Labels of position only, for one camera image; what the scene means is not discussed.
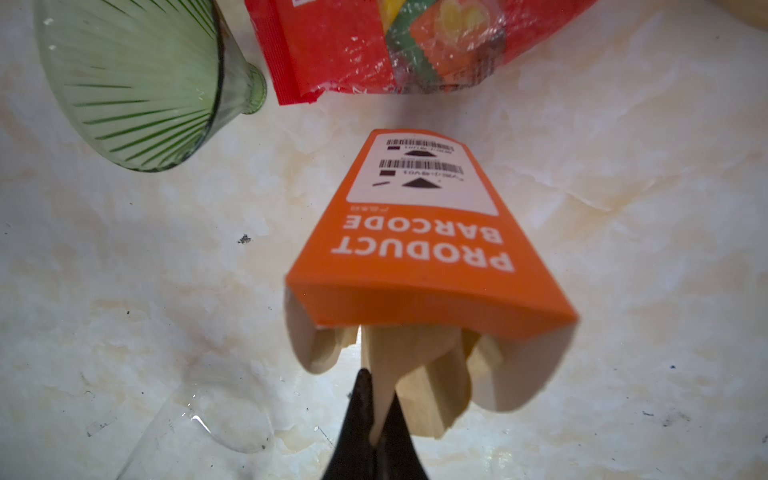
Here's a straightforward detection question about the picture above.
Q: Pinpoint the green glass dripper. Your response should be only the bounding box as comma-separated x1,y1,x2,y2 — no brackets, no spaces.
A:
33,0,267,173

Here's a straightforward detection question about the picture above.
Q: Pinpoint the red snack bag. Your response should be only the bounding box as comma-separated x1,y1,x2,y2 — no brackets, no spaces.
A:
245,0,593,105

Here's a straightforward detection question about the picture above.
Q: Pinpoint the clear glass carafe brown handle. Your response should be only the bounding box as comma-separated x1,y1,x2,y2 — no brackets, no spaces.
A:
117,353,274,479

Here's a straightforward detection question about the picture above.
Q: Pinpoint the brown paper coffee filter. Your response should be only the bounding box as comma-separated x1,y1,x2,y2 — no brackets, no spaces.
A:
362,325,480,445

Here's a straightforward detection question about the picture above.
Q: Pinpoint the orange coffee filter pack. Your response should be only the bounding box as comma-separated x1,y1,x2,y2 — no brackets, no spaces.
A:
284,128,580,415

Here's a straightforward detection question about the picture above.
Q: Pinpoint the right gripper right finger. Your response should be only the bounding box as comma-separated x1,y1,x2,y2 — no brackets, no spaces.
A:
376,395,429,480

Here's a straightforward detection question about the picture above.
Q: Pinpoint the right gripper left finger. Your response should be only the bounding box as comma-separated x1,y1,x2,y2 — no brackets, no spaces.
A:
322,368,375,480

